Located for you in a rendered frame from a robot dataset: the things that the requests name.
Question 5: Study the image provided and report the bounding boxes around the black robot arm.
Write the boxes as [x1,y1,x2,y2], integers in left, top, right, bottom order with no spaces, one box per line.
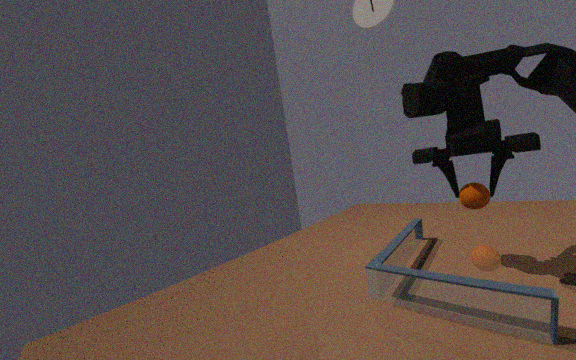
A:
[400,43,576,156]

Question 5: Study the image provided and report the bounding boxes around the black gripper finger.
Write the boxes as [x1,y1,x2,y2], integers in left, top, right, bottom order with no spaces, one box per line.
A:
[432,160,459,198]
[490,154,515,197]

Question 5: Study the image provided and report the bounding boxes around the clear low corner walls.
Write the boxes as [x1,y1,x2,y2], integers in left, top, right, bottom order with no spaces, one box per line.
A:
[365,220,555,344]

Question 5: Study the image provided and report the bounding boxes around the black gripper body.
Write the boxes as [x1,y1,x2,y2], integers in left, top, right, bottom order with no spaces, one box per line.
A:
[412,107,541,165]

